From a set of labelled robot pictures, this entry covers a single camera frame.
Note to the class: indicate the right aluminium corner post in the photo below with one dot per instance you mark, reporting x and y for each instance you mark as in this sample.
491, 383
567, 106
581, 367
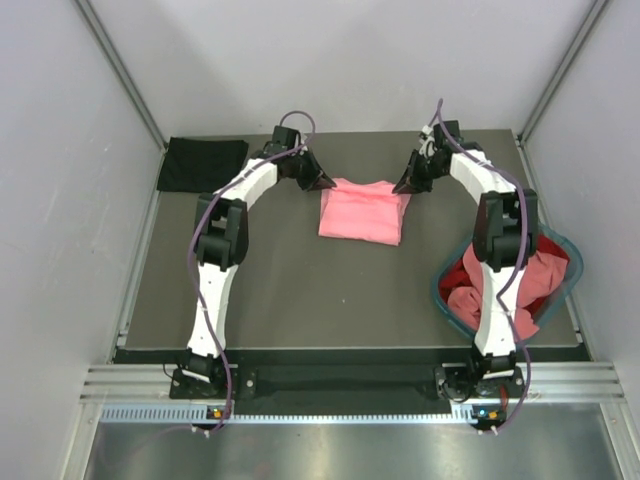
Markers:
594, 14

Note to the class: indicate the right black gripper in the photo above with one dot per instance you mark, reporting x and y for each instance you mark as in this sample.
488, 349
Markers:
411, 183

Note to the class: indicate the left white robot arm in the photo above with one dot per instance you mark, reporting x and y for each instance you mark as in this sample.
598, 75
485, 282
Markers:
220, 244

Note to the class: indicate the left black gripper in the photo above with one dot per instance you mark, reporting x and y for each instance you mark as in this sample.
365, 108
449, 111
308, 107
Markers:
315, 178

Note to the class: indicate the red shirt in basket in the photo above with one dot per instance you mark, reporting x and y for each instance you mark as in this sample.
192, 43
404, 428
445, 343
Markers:
544, 273

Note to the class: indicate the slotted grey cable duct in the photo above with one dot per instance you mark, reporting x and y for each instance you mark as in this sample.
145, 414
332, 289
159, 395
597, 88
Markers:
210, 415

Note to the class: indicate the teal laundry basket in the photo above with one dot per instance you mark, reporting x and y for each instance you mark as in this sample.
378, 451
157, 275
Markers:
550, 305

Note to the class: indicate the pink t shirt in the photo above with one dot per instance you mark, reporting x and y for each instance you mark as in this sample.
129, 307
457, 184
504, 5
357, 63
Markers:
367, 212

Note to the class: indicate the left aluminium corner post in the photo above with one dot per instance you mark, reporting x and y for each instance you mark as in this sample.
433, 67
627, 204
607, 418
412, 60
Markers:
96, 27

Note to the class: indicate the aluminium frame rail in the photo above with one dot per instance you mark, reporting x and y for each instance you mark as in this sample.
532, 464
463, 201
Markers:
564, 382

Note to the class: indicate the aluminium corner post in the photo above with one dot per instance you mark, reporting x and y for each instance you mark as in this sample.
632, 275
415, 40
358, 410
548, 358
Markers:
594, 14
96, 27

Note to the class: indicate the pink shirt in basket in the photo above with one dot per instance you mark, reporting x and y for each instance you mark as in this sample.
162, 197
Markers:
462, 287

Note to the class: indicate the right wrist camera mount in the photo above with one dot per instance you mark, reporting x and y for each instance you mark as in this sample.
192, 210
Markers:
427, 141

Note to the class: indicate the folded black t shirt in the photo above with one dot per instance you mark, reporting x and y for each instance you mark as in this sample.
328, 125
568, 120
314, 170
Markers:
200, 166

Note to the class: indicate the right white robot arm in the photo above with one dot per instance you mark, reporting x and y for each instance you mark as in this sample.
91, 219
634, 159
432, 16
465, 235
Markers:
504, 238

